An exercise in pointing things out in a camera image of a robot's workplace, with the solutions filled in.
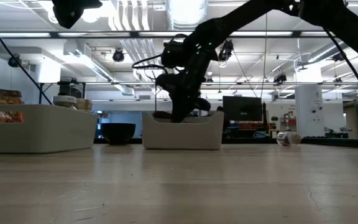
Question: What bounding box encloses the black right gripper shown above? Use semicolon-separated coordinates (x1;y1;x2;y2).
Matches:
155;46;219;123

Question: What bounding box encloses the pale grey plastic bin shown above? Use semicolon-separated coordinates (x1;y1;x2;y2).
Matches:
141;111;225;151

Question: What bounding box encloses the seasoning jar gold lid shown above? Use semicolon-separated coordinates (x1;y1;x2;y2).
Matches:
76;98;93;111

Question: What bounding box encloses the small clear glass jar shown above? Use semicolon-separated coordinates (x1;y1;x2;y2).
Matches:
276;131;303;147

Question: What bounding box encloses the grey bin with handle cutout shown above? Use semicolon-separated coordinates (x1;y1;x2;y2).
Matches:
0;104;98;155

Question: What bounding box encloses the black monitor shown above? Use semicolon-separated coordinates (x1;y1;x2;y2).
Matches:
222;95;263;122

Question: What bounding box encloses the black light bar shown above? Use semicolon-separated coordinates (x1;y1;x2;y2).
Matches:
0;30;332;39

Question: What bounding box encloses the red bowl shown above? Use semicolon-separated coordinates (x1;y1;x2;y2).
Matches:
100;123;136;146

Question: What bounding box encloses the white pillar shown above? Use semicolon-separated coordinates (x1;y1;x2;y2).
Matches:
294;84;325;138

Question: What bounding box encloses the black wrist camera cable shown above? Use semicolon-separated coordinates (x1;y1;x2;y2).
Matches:
131;33;180;82

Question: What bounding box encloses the black power cable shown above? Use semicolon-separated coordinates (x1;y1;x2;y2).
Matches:
0;11;53;106
322;27;358;100

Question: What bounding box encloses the background black frame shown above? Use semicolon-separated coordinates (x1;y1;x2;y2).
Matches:
35;80;358;110

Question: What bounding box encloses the thin hanging cable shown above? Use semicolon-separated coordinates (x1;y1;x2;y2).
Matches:
260;12;269;99

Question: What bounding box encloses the black aluminium frame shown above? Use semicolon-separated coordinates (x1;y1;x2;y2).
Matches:
93;136;358;149

